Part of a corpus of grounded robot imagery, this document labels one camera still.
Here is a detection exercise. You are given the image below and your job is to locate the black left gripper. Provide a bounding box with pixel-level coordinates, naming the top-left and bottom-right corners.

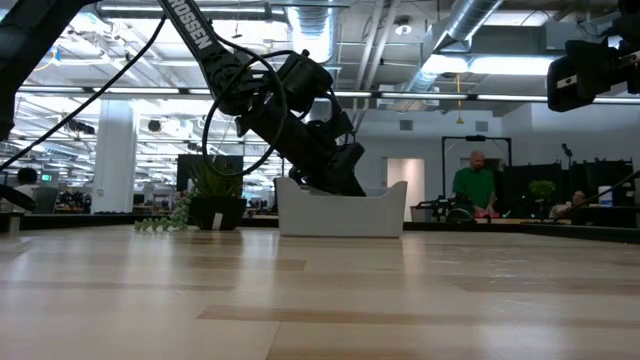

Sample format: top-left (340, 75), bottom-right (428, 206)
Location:
top-left (235, 102), bottom-right (367, 197)

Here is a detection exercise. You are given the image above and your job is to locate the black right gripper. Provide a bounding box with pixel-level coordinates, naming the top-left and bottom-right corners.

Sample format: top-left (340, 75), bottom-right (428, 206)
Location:
top-left (546, 39), bottom-right (624, 113)

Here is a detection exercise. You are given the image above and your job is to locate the white plastic basket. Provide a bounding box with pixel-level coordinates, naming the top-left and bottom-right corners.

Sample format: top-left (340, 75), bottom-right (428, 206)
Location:
top-left (274, 176), bottom-right (409, 239)

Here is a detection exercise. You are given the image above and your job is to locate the white doorway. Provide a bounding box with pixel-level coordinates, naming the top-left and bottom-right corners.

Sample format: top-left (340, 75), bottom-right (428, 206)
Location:
top-left (385, 157), bottom-right (427, 222)

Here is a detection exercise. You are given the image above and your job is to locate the potted green succulent plant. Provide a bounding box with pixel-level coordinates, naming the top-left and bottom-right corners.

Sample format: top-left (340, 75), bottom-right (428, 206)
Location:
top-left (133, 156), bottom-right (248, 233)

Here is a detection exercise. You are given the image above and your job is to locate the small green background plant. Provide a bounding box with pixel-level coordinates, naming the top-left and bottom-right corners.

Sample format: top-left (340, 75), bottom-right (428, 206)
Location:
top-left (528, 179), bottom-right (558, 204)

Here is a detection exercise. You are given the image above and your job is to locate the long ceiling light strip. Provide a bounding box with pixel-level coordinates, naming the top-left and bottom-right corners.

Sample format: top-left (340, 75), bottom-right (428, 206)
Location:
top-left (14, 84), bottom-right (640, 105)

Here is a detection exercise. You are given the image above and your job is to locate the seated person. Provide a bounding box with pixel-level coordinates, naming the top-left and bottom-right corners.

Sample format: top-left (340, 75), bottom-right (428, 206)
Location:
top-left (549, 189), bottom-right (589, 220)

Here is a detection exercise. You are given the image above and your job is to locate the black monitor screen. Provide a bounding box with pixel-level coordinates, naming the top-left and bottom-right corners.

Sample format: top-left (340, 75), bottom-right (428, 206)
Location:
top-left (175, 153), bottom-right (245, 193)

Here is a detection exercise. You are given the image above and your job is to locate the standing person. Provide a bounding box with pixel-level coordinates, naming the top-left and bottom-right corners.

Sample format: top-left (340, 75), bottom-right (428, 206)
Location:
top-left (451, 149), bottom-right (500, 222)

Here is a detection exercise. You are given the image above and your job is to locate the white building column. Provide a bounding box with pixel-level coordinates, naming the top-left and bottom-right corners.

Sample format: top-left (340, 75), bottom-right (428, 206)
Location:
top-left (91, 98), bottom-right (140, 215)

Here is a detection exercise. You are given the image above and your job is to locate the black tall stand frame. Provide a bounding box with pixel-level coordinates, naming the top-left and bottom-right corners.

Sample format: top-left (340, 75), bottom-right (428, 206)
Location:
top-left (440, 134), bottom-right (513, 202)

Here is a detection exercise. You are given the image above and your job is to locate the black looped gripper cable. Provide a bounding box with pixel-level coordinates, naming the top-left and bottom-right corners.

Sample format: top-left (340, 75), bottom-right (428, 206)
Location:
top-left (200, 48), bottom-right (290, 178)

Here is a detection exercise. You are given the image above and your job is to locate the yellow hanging cord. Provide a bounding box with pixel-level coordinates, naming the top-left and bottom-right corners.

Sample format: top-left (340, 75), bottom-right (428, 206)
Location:
top-left (454, 73), bottom-right (466, 126)

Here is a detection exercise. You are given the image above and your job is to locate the silver spiral ceiling duct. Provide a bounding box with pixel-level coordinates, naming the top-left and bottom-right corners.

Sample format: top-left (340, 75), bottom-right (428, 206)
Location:
top-left (286, 0), bottom-right (342, 66)
top-left (398, 0), bottom-right (505, 95)

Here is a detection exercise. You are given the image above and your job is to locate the black long arm cable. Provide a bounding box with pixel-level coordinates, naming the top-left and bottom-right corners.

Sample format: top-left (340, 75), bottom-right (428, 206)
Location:
top-left (0, 16), bottom-right (168, 173)

